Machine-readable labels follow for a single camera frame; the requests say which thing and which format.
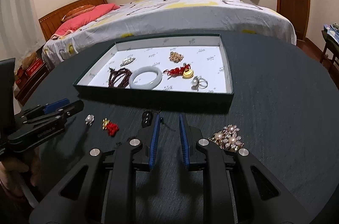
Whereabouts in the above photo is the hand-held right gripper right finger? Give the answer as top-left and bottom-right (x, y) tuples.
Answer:
(179, 114), (310, 224)

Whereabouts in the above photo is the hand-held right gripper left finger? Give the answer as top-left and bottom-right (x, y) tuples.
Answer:
(29, 113), (161, 224)

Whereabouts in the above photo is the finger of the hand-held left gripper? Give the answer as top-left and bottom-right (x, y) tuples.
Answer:
(21, 98), (70, 119)
(23, 100), (85, 124)

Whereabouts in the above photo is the black pendant with cord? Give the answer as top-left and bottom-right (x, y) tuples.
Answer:
(141, 111), (170, 132)

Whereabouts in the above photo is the dark red bead bracelet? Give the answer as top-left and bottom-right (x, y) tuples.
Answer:
(107, 67), (131, 88)

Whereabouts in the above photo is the silver pearl ring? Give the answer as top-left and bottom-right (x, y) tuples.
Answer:
(191, 76), (208, 90)

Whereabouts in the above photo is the red knot gold pendant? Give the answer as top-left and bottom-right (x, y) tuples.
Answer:
(163, 63), (195, 79)

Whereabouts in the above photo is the white jade bangle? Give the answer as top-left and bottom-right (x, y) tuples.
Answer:
(129, 66), (161, 90)

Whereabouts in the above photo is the shallow green cardboard tray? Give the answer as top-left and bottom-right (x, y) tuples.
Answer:
(73, 33), (235, 114)

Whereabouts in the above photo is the gold filigree brooch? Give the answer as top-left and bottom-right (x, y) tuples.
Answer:
(169, 51), (184, 63)

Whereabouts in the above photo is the person's left hand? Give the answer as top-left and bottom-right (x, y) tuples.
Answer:
(0, 146), (41, 200)

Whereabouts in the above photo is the dark wooden nightstand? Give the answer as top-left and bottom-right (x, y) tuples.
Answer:
(13, 62), (51, 106)

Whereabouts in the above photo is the red gift box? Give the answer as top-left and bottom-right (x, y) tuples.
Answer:
(25, 58), (44, 76)

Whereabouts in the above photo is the gold and red charm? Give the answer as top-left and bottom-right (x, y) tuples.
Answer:
(102, 118), (119, 138)

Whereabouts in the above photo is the large pearl cluster brooch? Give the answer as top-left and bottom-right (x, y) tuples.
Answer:
(208, 125), (245, 152)

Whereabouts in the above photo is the brown teddy bear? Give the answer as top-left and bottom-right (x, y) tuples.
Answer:
(22, 52), (38, 69)

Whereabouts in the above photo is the wooden headboard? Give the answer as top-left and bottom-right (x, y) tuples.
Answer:
(39, 0), (108, 42)

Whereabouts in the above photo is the pink pillow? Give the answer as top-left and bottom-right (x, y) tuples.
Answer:
(51, 3), (121, 38)

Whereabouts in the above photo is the dark red printed pillow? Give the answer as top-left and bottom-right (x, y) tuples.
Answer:
(61, 4), (96, 22)

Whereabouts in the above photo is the white side curtain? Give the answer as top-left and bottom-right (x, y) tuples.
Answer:
(0, 0), (40, 60)

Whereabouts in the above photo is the bed with patterned sheet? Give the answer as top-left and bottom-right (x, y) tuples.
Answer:
(41, 0), (297, 68)

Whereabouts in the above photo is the wooden chair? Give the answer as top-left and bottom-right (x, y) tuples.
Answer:
(319, 28), (339, 68)

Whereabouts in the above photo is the pile of clothes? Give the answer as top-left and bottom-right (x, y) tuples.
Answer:
(323, 23), (339, 46)

